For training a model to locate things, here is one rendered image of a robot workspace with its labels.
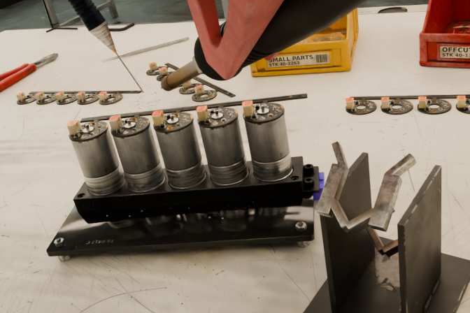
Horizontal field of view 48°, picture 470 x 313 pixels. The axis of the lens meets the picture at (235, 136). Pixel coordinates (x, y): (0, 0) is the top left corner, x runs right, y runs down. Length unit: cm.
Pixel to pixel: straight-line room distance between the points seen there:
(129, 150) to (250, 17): 18
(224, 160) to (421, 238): 13
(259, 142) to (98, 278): 12
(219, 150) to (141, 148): 5
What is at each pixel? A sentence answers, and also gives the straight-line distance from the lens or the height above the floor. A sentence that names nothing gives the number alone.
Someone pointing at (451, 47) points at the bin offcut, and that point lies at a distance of 51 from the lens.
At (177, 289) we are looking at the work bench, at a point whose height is 75.
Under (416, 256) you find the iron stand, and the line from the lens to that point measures 24.
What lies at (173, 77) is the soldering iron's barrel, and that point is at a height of 85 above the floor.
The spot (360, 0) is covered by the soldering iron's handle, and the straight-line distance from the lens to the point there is 17.
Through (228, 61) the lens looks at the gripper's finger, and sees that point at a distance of 21.
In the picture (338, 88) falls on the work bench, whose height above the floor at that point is 75.
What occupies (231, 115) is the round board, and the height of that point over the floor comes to 81.
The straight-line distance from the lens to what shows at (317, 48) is 52.
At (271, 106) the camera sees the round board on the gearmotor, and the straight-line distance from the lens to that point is 32.
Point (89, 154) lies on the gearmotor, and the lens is 34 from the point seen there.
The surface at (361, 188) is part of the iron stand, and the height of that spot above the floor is 80.
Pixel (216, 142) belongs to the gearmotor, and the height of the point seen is 80.
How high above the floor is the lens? 95
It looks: 27 degrees down
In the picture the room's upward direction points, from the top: 11 degrees counter-clockwise
